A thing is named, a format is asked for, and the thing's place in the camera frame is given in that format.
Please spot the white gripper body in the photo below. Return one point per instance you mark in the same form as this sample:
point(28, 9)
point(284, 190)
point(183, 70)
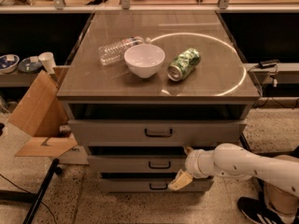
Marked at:
point(192, 163)

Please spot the grey drawer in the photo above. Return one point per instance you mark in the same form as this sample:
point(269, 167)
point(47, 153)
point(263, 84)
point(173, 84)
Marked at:
point(155, 133)
point(137, 164)
point(150, 185)

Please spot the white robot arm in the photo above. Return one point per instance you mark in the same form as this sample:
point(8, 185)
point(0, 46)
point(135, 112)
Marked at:
point(232, 161)

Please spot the grey top drawer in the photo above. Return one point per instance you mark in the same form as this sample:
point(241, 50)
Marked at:
point(155, 133)

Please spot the grey drawer cabinet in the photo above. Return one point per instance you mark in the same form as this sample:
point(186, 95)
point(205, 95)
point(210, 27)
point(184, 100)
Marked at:
point(218, 89)

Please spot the grey bottom drawer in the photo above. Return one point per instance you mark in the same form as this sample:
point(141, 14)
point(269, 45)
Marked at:
point(150, 185)

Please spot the black white sneaker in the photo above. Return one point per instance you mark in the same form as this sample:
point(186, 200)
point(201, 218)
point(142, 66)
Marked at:
point(256, 212)

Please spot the green soda can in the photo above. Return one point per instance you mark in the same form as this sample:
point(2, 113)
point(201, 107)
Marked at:
point(183, 64)

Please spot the black power adapter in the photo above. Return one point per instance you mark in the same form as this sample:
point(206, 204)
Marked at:
point(268, 64)

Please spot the clear plastic water bottle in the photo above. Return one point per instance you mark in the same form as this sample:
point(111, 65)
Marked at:
point(114, 52)

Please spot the black stand leg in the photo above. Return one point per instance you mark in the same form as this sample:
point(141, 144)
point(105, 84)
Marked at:
point(54, 169)

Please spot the brown cardboard box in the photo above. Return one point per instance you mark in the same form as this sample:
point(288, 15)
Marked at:
point(40, 114)

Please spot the white paper cup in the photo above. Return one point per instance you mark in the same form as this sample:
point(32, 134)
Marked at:
point(47, 59)

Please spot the blue white bowl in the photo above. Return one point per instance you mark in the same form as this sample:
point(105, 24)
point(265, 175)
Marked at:
point(8, 63)

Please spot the black metal frame leg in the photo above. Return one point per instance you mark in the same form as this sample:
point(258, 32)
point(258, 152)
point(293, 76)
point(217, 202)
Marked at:
point(244, 142)

